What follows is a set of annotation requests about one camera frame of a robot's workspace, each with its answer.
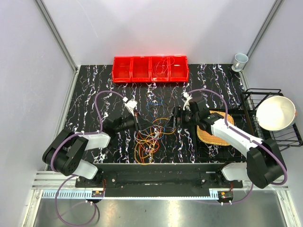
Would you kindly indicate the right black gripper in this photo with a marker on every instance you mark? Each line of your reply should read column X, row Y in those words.
column 178, row 112

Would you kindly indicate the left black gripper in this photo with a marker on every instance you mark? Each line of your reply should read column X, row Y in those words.
column 140, row 124

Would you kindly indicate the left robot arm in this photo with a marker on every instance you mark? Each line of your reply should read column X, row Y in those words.
column 64, row 155

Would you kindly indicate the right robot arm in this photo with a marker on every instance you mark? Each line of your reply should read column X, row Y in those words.
column 264, row 163

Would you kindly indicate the woven bamboo basket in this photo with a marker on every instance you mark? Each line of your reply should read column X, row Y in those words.
column 211, row 139

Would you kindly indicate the white mug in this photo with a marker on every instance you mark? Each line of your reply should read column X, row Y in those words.
column 239, row 62

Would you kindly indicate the white bowl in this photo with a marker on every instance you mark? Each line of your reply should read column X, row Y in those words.
column 276, row 113

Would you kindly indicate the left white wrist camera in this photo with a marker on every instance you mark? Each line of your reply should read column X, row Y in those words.
column 131, row 106

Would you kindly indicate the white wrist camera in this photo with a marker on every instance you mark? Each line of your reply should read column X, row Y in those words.
column 186, row 97
column 131, row 106

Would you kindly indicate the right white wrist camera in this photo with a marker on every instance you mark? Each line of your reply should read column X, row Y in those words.
column 186, row 97

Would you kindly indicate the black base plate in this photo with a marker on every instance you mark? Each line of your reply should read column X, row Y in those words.
column 159, row 181

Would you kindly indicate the black wire dish rack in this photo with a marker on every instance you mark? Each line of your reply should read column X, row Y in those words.
column 250, row 100

